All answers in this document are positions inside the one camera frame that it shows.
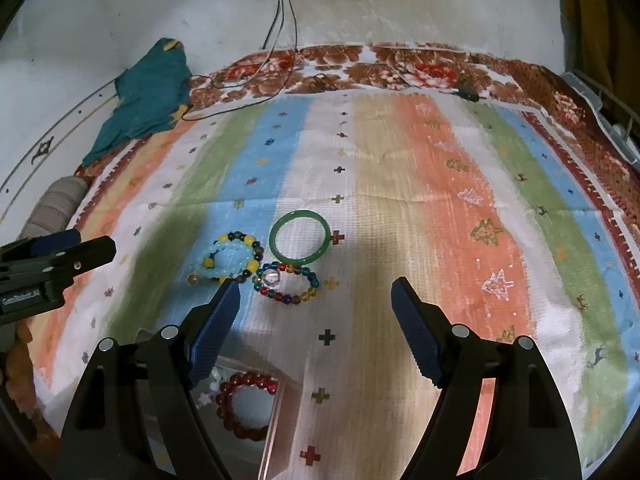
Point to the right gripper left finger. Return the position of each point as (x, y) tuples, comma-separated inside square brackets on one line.
[(104, 435)]

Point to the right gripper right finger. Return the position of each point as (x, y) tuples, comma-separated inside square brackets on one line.
[(529, 435)]

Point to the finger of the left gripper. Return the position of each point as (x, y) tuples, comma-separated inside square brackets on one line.
[(82, 258), (40, 246)]

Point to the green jade bangle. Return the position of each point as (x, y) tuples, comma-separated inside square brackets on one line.
[(300, 237)]

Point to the grey striped pillow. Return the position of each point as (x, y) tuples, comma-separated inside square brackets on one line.
[(54, 209)]

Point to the teal cloth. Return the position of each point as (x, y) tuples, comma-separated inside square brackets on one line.
[(152, 95)]

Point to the striped colourful mat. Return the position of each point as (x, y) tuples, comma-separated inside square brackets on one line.
[(365, 403)]

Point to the black charger plug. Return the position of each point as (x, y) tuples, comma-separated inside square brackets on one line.
[(467, 93)]

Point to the mustard hanging garment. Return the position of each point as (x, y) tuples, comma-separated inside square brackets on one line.
[(609, 46)]

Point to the wire rack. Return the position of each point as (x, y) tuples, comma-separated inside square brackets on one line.
[(617, 120)]

